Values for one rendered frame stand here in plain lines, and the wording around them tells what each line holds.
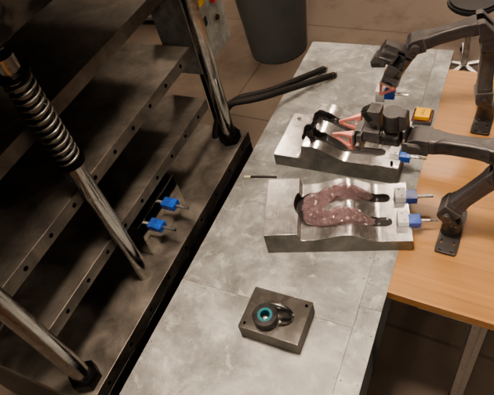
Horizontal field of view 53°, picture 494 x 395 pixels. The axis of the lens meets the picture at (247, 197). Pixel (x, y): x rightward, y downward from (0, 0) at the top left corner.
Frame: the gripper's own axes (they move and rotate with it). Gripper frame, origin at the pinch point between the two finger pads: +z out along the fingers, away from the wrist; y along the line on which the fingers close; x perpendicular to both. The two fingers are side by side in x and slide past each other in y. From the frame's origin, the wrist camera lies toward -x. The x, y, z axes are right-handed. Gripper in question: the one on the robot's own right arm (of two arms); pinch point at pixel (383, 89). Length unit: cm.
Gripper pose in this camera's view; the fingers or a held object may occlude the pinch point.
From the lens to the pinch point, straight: 215.0
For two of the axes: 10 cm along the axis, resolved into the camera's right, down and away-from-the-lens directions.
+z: -2.4, 4.8, 8.4
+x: 8.9, 4.5, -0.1
